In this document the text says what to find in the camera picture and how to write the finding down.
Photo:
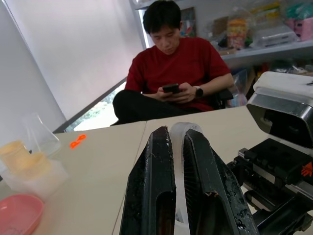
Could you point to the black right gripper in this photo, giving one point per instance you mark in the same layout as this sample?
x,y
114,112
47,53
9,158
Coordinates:
x,y
276,161

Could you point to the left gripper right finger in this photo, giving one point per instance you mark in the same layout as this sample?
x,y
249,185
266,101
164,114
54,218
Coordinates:
x,y
207,186

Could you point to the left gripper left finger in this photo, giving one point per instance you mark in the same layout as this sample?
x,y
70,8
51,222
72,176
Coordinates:
x,y
149,183

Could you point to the translucent plastic syringe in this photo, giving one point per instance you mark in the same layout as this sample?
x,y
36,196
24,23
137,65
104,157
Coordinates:
x,y
178,156

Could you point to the black smartphone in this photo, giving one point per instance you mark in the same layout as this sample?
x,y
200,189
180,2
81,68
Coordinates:
x,y
172,88

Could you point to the pale yellow plastic cup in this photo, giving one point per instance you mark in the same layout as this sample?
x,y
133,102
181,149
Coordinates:
x,y
36,164
13,151

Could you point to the man's right hand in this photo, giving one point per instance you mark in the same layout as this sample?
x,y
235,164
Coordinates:
x,y
164,95

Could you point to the man's left hand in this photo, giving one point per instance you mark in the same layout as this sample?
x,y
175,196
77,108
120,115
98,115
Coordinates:
x,y
186,94

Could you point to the small orange plastic clip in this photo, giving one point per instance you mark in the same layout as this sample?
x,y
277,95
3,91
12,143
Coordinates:
x,y
77,141

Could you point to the black office chair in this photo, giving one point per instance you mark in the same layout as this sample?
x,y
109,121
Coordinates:
x,y
222,98

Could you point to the black wristwatch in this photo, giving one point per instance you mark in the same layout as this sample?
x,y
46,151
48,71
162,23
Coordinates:
x,y
198,92

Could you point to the clear container with yellow food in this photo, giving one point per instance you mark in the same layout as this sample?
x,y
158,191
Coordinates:
x,y
41,183

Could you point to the clear glass conical flask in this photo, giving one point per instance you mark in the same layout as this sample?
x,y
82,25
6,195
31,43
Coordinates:
x,y
41,133

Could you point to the man in red shirt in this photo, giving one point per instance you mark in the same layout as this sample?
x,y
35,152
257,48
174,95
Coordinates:
x,y
171,63

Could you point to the pink plastic bowl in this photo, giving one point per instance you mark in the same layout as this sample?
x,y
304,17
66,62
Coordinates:
x,y
19,213

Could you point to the colourful packaged toy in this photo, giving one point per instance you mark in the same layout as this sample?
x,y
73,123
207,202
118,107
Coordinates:
x,y
236,33

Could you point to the clear plastic storage box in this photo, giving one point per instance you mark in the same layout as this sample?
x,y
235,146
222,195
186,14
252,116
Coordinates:
x,y
276,36

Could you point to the pink box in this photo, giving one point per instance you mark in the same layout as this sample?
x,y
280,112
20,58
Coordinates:
x,y
304,28

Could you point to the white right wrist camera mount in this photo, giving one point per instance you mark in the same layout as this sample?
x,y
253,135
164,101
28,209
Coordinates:
x,y
281,84

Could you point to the grey wall shelf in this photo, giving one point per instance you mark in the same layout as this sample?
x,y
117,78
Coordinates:
x,y
269,51

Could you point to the colourful wall picture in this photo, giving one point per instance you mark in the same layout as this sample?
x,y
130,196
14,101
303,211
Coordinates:
x,y
188,22

